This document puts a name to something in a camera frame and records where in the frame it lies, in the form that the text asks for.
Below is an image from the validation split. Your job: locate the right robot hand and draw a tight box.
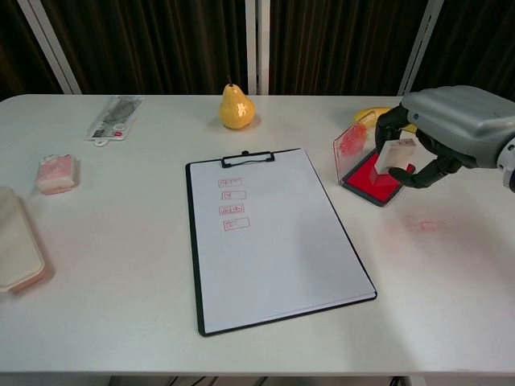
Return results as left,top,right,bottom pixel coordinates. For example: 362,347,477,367
373,85,515,190

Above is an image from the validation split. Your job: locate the white rubber stamp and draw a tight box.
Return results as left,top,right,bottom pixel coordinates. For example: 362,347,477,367
368,138,416,185

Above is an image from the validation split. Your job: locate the black clipboard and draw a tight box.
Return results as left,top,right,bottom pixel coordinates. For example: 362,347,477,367
185,148,378,338

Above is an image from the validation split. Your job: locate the yellow banana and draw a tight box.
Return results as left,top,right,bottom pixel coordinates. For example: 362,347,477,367
352,106,418,133

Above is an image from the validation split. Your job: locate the red ink pad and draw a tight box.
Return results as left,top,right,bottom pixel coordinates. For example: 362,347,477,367
332,113,417,208

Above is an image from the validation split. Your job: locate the yellow pear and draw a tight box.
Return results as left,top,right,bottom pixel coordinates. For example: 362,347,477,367
219,82,255,130

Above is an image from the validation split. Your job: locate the white paper sheet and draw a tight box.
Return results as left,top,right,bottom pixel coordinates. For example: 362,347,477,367
187,149,377,335

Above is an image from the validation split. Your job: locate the dark brown curtain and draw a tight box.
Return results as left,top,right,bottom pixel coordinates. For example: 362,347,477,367
0,0,515,104

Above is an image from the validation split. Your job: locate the clear plastic retail packet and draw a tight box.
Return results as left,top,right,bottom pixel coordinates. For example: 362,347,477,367
84,95,145,148

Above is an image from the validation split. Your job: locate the pink wrapped snack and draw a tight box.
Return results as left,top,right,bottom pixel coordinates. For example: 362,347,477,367
35,154,80,196

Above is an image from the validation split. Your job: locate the beige oblong case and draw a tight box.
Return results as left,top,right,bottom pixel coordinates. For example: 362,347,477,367
0,186,56,294

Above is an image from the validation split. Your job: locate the white slanted frame post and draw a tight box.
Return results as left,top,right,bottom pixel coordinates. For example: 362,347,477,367
18,0,84,96
397,0,443,97

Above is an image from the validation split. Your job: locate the white vertical frame post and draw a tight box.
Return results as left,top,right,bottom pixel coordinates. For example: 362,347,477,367
245,0,271,96

